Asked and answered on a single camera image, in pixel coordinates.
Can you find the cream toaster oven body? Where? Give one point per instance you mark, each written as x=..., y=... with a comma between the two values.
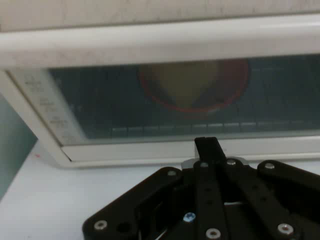
x=125, y=12

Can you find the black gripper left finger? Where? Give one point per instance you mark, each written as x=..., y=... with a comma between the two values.
x=160, y=200

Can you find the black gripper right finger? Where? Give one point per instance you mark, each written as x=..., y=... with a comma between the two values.
x=262, y=200

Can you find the cream oven door with glass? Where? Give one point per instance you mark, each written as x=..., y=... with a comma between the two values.
x=155, y=47

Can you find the red bowl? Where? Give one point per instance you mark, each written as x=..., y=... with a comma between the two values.
x=232, y=97

